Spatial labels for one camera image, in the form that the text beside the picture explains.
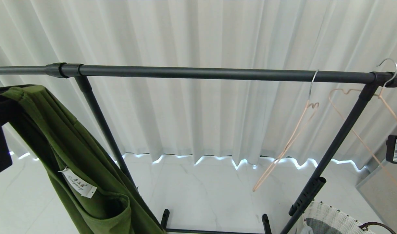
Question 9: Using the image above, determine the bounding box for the pink clothes hanger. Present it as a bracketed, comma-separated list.
[252, 69, 320, 192]
[328, 58, 397, 197]

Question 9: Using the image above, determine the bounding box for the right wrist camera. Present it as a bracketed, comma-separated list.
[386, 135, 397, 164]

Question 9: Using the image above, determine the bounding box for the black clothes rack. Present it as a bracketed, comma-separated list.
[0, 62, 397, 234]

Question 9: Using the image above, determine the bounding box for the white curtain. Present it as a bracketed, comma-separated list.
[0, 0, 397, 171]

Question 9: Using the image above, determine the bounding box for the green long-sleeved shirt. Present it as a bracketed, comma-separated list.
[0, 84, 166, 234]

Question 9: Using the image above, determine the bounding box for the white laundry basket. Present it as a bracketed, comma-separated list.
[296, 201, 397, 234]

